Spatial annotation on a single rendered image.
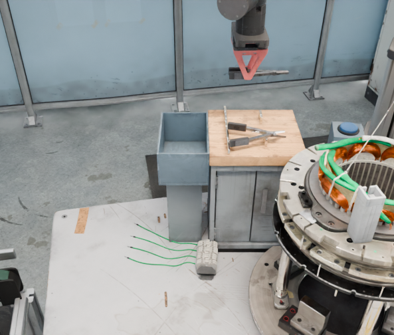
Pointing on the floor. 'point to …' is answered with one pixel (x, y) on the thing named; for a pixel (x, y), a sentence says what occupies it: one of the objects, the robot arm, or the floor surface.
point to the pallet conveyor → (7, 293)
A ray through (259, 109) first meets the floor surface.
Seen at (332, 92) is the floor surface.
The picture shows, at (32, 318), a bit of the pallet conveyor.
